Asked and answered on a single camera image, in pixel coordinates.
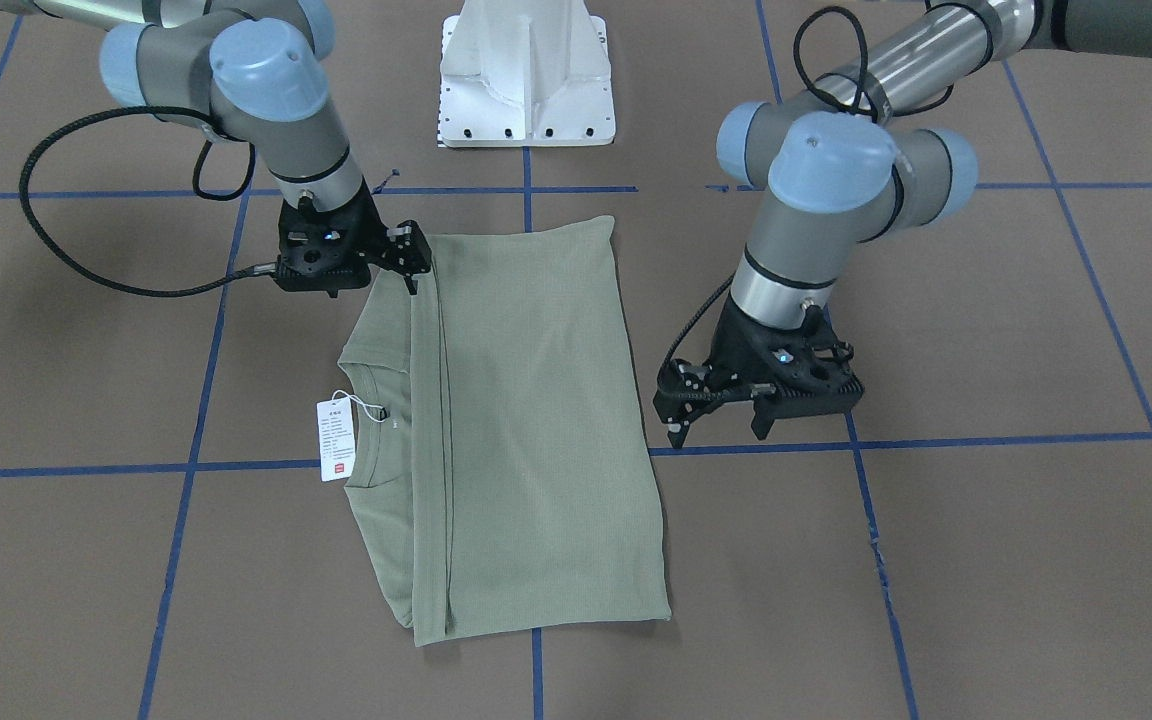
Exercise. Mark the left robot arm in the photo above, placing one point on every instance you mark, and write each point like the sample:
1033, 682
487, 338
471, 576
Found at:
834, 176

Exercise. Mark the white paper hang tag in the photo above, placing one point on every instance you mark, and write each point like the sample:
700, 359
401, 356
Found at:
336, 433

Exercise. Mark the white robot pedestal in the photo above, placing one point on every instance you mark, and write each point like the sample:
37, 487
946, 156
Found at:
525, 73

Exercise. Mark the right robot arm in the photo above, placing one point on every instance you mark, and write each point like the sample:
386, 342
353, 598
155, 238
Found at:
248, 72

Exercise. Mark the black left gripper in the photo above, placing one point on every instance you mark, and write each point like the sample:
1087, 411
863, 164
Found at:
736, 345

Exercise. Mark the olive green long-sleeve shirt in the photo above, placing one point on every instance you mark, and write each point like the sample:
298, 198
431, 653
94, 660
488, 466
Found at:
509, 486

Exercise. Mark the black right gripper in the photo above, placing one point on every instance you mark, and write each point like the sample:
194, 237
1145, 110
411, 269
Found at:
368, 228

